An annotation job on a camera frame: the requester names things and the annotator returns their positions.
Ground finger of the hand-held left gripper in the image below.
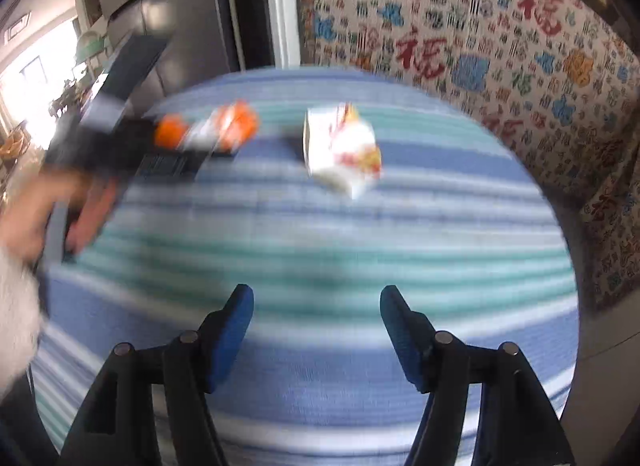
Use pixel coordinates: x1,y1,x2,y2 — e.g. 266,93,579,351
139,145,237,180

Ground person's left forearm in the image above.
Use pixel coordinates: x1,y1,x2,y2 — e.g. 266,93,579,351
0,246,48,392

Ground small printed cloth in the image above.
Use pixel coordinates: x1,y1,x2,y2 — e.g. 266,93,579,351
580,136,640,311

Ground white silver snack packet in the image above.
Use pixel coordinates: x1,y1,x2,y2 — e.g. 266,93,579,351
302,103,383,200

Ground large printed cloth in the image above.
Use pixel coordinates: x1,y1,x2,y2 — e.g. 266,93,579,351
292,0,636,187

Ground striped tablecloth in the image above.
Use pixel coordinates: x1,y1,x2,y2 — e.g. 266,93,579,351
30,68,581,466

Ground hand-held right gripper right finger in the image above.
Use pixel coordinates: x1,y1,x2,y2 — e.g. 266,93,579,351
380,286,576,466

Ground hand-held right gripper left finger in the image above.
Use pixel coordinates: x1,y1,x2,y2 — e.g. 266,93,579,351
60,284,255,466

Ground green shelf rack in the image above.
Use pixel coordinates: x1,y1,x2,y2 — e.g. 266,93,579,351
70,30,108,76

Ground grey refrigerator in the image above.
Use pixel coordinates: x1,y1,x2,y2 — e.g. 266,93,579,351
95,0,241,111

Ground person's left hand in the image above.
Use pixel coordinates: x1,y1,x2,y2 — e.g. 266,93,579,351
0,167,122,263

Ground orange snack packet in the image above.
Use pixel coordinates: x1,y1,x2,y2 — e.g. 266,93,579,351
154,100,261,151

